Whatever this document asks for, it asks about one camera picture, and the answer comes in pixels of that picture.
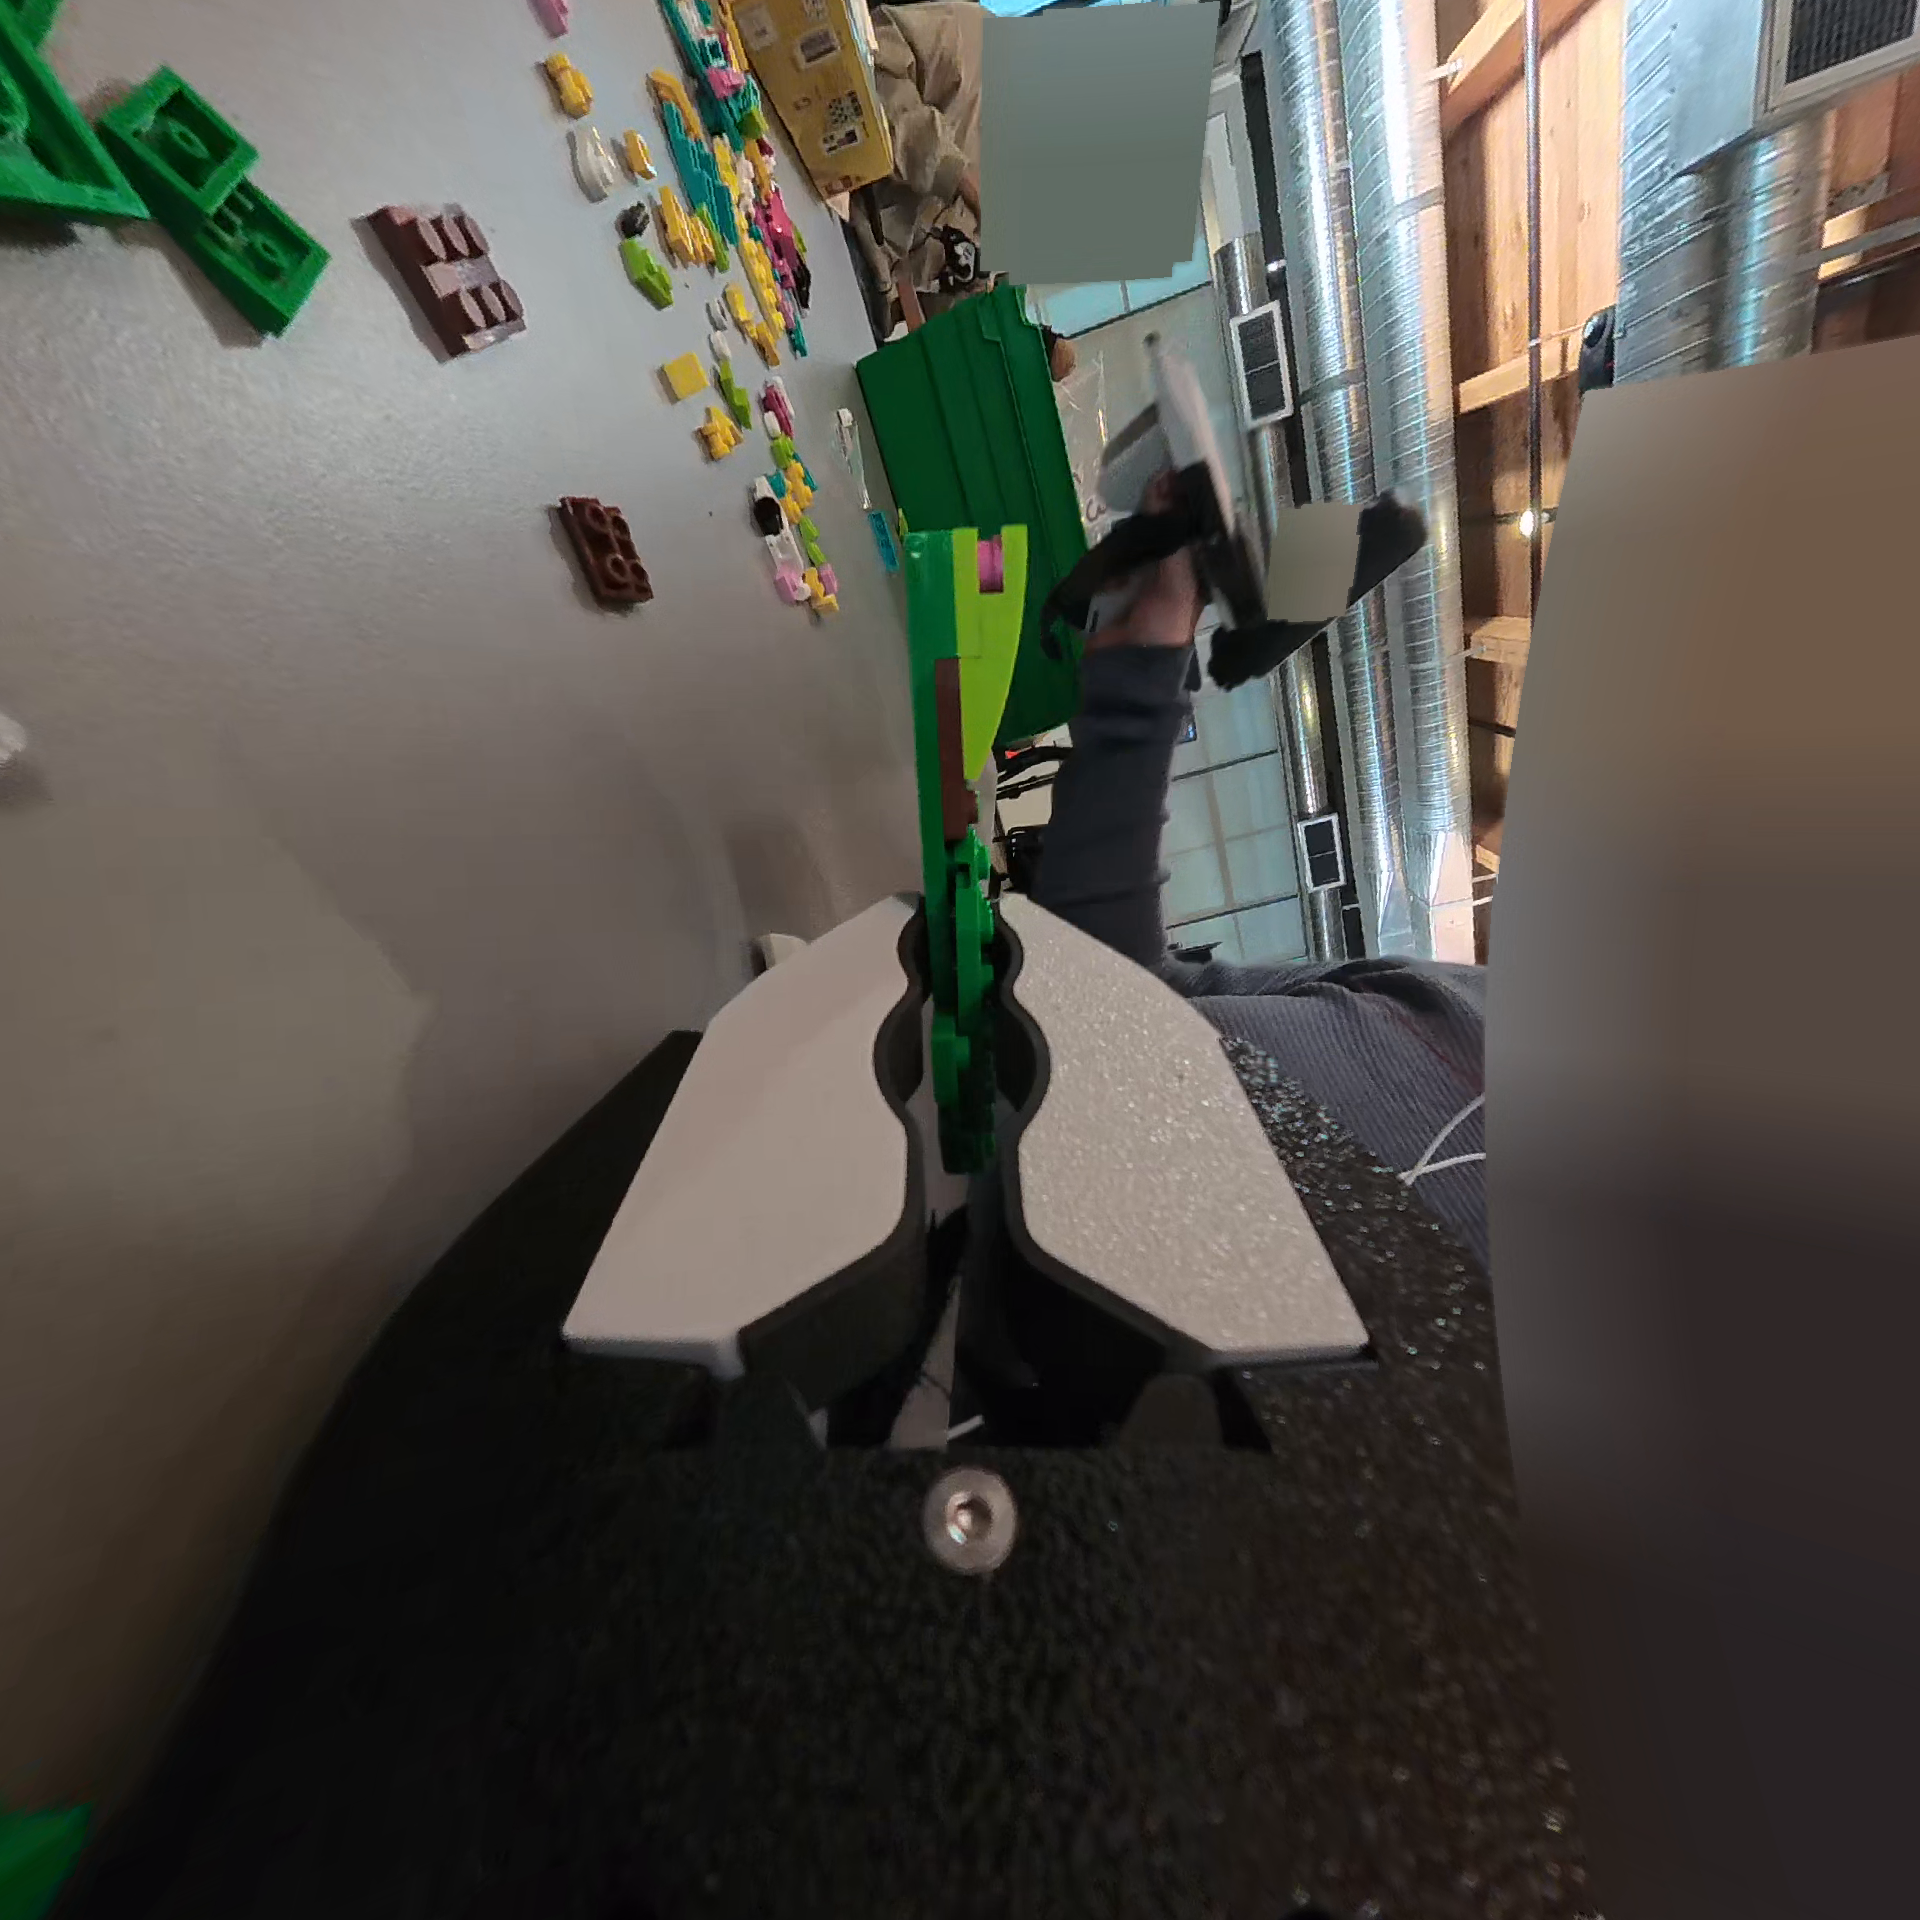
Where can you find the green lego plate assembly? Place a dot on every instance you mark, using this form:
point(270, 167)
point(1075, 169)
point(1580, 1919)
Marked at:
point(960, 872)

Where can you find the person's right hand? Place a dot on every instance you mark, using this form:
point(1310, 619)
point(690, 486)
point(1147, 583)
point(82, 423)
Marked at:
point(1149, 611)

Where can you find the large silver ventilation duct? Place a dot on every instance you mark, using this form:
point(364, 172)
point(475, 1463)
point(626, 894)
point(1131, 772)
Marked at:
point(1725, 182)

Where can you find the person's right forearm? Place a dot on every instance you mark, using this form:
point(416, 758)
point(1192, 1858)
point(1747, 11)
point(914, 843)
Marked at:
point(1105, 812)

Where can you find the ribbed silver ventilation duct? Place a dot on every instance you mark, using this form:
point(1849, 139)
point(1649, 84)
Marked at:
point(1365, 451)

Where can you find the reddish brown lego plate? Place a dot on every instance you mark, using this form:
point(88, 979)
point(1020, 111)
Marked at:
point(443, 276)

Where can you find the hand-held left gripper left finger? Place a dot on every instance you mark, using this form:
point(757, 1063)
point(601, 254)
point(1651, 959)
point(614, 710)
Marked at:
point(737, 1201)

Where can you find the brown lego brick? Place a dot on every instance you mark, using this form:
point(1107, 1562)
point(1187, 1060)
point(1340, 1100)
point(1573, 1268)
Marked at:
point(604, 548)

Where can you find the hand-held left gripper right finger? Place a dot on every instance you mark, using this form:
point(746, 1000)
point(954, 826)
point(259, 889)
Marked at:
point(1187, 1201)

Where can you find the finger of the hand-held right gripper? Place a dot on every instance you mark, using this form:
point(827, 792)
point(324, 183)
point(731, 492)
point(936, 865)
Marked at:
point(1192, 406)

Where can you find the small colourful lego pieces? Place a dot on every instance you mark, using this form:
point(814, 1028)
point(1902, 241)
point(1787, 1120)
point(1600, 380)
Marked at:
point(721, 270)

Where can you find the cluster of green lego parts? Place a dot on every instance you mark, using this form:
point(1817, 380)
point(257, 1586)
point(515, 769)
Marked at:
point(152, 164)

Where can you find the yellow lego box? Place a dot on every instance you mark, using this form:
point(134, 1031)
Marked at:
point(811, 76)

